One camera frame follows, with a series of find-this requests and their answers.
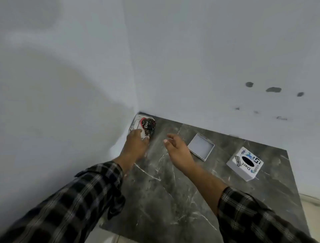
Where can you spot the person's right hand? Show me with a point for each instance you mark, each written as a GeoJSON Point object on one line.
{"type": "Point", "coordinates": [181, 152]}

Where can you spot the Dove tissue plastic pack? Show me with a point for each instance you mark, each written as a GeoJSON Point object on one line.
{"type": "Point", "coordinates": [148, 124]}

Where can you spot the person's right forearm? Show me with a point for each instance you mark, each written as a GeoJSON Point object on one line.
{"type": "Point", "coordinates": [245, 215]}

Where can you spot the person's left forearm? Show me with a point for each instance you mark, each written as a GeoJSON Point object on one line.
{"type": "Point", "coordinates": [75, 200]}

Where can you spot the white stickered tissue box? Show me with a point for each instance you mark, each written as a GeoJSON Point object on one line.
{"type": "Point", "coordinates": [245, 164]}

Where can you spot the person's left hand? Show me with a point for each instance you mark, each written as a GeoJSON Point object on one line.
{"type": "Point", "coordinates": [136, 146]}

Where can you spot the white box lid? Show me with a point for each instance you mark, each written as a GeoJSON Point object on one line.
{"type": "Point", "coordinates": [201, 146]}

